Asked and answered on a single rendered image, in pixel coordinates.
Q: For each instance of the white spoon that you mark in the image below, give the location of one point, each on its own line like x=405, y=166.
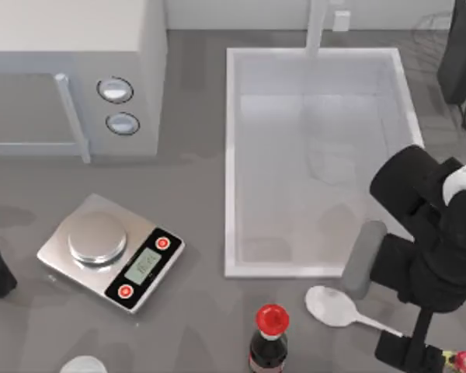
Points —
x=332, y=307

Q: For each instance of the red and green flower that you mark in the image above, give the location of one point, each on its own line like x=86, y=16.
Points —
x=465, y=359

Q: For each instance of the pale grey rounded box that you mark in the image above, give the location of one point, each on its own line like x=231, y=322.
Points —
x=363, y=260

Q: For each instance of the dark bottle with red cap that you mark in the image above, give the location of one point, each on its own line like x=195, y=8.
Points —
x=268, y=346

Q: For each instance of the white sink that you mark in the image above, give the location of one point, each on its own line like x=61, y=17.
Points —
x=295, y=163

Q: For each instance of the tall white tap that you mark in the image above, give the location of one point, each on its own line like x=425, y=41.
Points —
x=315, y=27

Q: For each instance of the silver kitchen scale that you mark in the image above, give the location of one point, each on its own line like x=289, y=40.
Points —
x=101, y=248

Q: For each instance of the white cup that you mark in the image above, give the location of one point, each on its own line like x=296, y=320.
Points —
x=82, y=366

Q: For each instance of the small silver microwave knob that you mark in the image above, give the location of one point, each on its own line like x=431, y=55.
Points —
x=122, y=123

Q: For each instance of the pale microwave oven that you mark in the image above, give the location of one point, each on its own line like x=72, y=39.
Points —
x=147, y=46

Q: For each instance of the large silver microwave knob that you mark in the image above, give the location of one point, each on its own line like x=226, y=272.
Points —
x=115, y=90

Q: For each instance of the microwave oven door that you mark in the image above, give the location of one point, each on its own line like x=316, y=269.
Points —
x=23, y=109

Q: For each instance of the white wall socket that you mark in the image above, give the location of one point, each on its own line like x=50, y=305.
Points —
x=341, y=21

